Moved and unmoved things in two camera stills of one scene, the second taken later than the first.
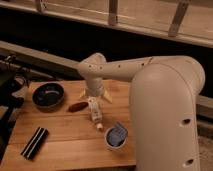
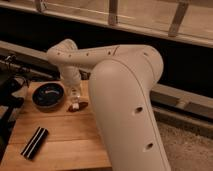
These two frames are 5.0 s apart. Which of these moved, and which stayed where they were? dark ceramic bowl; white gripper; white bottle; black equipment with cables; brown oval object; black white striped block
Moved: white bottle; white gripper
Stayed: black white striped block; brown oval object; dark ceramic bowl; black equipment with cables
